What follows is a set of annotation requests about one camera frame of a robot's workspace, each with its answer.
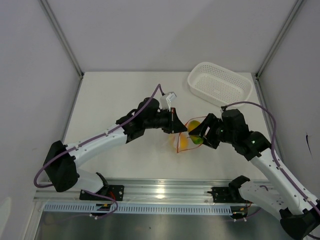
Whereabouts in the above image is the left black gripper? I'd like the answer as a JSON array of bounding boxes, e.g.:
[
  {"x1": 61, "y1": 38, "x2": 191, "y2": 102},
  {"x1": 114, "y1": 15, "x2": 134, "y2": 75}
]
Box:
[{"x1": 144, "y1": 107, "x2": 187, "y2": 135}]

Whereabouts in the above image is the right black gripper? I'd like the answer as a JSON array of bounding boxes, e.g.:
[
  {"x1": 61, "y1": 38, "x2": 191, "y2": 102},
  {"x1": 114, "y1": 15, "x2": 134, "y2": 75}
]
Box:
[{"x1": 189, "y1": 113, "x2": 236, "y2": 150}]

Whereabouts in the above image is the yellow green mango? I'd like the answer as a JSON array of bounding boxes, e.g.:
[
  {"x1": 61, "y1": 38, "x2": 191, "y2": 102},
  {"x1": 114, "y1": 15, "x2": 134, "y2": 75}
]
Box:
[{"x1": 187, "y1": 120, "x2": 205, "y2": 146}]

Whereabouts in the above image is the orange fruit with leaf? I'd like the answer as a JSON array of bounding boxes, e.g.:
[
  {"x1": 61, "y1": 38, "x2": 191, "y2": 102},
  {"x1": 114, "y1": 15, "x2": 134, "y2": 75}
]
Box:
[{"x1": 178, "y1": 135, "x2": 189, "y2": 150}]

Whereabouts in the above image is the clear orange zip top bag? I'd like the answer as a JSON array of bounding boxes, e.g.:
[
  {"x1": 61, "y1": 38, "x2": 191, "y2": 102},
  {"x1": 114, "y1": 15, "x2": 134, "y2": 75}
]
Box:
[{"x1": 163, "y1": 116, "x2": 205, "y2": 154}]

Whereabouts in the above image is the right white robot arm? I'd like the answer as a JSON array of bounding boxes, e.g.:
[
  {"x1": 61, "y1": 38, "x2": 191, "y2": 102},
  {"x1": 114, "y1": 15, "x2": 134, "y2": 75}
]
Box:
[{"x1": 188, "y1": 109, "x2": 320, "y2": 240}]

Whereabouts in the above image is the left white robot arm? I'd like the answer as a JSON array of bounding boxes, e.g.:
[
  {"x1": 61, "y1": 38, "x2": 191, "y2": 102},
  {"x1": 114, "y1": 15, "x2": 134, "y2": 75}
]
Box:
[{"x1": 43, "y1": 97, "x2": 187, "y2": 200}]

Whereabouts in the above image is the white perforated plastic basket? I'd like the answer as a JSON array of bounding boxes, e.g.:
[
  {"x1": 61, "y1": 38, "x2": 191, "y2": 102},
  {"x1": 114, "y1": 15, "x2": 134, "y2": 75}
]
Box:
[{"x1": 187, "y1": 62, "x2": 253, "y2": 107}]

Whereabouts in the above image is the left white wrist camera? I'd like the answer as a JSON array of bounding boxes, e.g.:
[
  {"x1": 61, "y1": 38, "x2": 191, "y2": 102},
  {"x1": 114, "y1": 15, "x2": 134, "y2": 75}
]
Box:
[{"x1": 159, "y1": 91, "x2": 177, "y2": 111}]

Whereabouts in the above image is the right side aluminium rail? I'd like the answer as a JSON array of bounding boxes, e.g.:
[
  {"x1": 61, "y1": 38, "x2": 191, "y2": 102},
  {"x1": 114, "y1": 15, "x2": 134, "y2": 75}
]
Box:
[{"x1": 252, "y1": 75, "x2": 278, "y2": 171}]

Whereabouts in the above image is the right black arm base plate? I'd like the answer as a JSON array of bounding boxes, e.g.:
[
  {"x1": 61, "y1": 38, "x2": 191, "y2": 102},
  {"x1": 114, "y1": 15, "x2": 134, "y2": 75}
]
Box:
[{"x1": 207, "y1": 186, "x2": 246, "y2": 204}]

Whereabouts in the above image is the aluminium mounting rail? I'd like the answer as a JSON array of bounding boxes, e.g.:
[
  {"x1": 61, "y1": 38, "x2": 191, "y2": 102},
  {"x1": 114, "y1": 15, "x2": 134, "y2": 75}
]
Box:
[{"x1": 33, "y1": 177, "x2": 306, "y2": 207}]

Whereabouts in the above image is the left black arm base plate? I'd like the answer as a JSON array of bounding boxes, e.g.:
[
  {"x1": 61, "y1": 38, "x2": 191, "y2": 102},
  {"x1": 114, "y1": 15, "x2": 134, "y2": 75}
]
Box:
[{"x1": 79, "y1": 185, "x2": 125, "y2": 202}]

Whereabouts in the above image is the right aluminium frame post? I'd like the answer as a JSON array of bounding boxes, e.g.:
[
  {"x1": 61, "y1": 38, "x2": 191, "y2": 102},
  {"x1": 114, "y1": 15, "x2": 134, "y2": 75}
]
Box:
[{"x1": 255, "y1": 0, "x2": 307, "y2": 80}]

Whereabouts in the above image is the aluminium frame post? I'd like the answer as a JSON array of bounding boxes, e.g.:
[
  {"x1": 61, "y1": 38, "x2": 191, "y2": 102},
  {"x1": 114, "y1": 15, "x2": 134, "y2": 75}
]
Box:
[
  {"x1": 37, "y1": 0, "x2": 84, "y2": 79},
  {"x1": 255, "y1": 0, "x2": 307, "y2": 80}
]

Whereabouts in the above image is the white slotted cable duct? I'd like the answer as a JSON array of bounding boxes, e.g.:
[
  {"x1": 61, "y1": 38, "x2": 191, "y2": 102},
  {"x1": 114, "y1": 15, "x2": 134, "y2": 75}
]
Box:
[{"x1": 43, "y1": 202, "x2": 233, "y2": 216}]

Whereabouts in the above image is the left aluminium frame post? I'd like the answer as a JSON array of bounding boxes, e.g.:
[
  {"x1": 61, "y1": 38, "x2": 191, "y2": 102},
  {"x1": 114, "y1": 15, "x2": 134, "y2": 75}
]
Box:
[{"x1": 37, "y1": 0, "x2": 84, "y2": 79}]

